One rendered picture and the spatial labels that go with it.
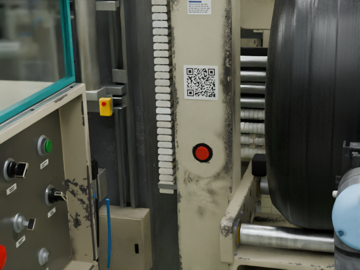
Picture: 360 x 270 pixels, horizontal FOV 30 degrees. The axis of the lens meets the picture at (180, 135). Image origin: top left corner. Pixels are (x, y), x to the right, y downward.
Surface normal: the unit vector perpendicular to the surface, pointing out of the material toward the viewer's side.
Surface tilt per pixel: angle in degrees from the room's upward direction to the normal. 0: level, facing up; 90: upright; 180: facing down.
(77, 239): 90
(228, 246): 90
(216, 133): 90
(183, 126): 90
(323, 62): 67
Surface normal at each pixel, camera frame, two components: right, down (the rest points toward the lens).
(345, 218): -0.26, 0.19
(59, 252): 0.96, 0.05
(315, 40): -0.24, -0.22
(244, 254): -0.03, -0.95
